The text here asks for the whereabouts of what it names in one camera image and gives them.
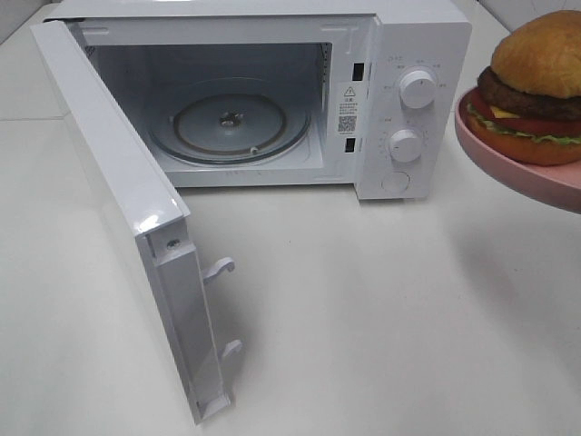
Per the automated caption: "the round white door button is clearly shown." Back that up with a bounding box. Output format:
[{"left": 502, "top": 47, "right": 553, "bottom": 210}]
[{"left": 381, "top": 172, "right": 410, "bottom": 195}]

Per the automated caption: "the white microwave door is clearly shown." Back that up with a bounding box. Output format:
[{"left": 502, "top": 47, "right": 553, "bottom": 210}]
[{"left": 32, "top": 21, "right": 241, "bottom": 423}]

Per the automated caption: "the white timer knob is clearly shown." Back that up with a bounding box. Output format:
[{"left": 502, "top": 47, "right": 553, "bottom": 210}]
[{"left": 388, "top": 129, "right": 423, "bottom": 164}]

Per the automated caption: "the burger with sesame-free bun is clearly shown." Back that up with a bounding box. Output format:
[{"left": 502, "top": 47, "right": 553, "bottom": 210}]
[{"left": 466, "top": 10, "right": 580, "bottom": 166}]

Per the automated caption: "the pink round plate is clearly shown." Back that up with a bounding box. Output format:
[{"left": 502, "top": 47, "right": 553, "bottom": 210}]
[{"left": 455, "top": 90, "right": 581, "bottom": 214}]

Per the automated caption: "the glass microwave turntable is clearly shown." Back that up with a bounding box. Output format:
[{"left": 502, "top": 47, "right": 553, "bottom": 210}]
[{"left": 146, "top": 77, "right": 311, "bottom": 165}]

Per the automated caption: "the white warning label sticker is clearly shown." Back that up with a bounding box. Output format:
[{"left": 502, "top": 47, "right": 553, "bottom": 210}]
[{"left": 334, "top": 82, "right": 363, "bottom": 136}]

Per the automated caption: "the white microwave oven body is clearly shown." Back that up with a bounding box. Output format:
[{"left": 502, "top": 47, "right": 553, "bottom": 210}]
[{"left": 39, "top": 1, "right": 471, "bottom": 200}]

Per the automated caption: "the upper white power knob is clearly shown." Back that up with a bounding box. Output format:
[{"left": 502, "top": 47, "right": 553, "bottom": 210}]
[{"left": 399, "top": 66, "right": 438, "bottom": 109}]

